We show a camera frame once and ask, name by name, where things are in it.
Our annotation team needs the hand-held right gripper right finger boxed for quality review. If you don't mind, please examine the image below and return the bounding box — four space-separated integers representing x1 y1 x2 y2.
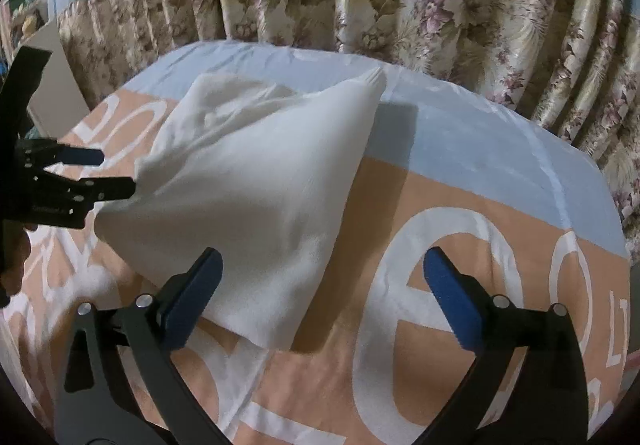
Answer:
407 246 589 445

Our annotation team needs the white small garment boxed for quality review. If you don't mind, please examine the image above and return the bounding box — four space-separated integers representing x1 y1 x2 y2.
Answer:
92 67 389 357

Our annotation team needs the colourful printed wall hanging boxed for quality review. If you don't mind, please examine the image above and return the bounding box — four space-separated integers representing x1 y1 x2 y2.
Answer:
0 0 53 60

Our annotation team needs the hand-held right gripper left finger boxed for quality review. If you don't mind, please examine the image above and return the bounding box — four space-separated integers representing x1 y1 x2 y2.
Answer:
52 247 237 445

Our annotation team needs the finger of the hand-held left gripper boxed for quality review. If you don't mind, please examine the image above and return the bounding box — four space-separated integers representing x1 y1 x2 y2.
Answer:
15 139 106 173
30 176 137 228

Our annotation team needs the white board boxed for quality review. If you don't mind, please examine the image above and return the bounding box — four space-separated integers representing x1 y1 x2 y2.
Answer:
27 19 95 142

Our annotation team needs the orange and blue printed bedsheet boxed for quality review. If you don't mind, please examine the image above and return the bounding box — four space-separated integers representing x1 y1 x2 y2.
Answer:
0 41 632 445

